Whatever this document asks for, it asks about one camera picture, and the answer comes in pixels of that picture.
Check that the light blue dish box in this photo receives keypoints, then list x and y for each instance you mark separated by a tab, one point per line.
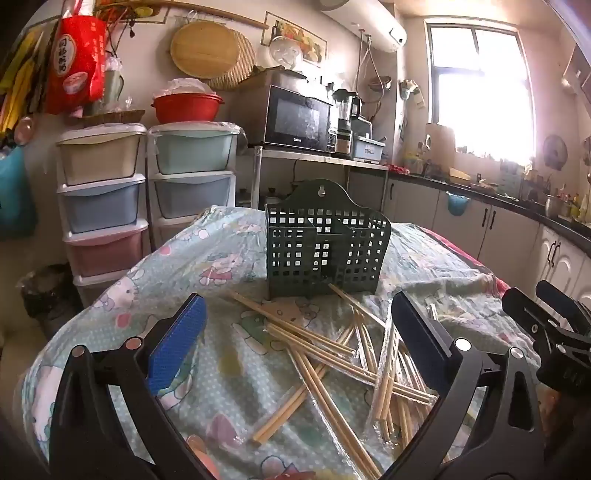
368	148

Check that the flat woven basket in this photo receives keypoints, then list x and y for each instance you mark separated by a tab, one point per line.
106	119

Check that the kitchen counter with cabinets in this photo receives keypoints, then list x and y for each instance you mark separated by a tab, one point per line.
508	221

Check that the black trash bag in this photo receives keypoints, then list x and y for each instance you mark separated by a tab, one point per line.
51	300

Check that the green blue drawer tower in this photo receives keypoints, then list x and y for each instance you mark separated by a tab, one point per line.
194	184

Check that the yellow hanging cloths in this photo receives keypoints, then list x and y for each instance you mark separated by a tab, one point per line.
21	78

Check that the blue bag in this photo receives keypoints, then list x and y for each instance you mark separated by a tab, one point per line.
16	194

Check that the blender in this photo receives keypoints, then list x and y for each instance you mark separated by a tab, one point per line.
346	120

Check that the red plastic basin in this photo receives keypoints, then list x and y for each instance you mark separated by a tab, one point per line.
187	108

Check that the cream blue pink drawer tower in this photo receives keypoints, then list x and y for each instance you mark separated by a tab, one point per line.
99	198

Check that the metal shelf rack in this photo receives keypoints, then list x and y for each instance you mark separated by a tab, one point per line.
314	159

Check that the bunch of bamboo chopsticks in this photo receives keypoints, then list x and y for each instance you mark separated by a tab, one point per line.
295	325

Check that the steel pot on counter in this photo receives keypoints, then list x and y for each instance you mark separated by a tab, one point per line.
552	206

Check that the person's left hand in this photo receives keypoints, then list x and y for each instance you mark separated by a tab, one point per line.
203	461

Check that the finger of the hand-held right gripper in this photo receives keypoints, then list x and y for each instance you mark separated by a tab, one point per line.
526	311
565	304

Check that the window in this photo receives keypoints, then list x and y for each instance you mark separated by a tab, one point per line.
480	87

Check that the black microwave oven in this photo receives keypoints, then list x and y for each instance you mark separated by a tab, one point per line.
295	117

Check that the red plastic bag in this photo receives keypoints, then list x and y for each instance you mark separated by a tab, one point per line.
76	64

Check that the food wall poster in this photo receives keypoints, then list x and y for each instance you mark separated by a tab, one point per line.
314	41

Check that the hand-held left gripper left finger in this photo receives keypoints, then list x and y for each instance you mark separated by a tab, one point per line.
178	346

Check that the round wall plate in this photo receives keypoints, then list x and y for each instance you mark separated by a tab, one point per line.
555	152

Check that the green wall holder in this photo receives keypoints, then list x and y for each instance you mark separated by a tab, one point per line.
410	90

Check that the clear round lid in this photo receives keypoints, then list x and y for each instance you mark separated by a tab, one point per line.
287	51

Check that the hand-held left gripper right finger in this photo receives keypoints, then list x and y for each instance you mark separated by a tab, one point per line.
418	341

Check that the fruit wall poster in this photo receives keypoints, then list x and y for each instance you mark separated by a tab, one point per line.
138	9

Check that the green plastic utensil holder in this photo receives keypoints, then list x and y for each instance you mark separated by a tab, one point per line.
323	249

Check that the round bamboo board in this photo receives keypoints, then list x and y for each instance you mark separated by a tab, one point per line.
203	48

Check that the cartoon cat printed tablecloth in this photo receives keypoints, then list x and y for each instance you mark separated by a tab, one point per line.
221	369

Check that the blue hanging bin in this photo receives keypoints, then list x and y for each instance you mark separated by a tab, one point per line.
458	205

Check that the grey cooking pot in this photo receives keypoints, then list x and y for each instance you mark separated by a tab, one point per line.
293	79

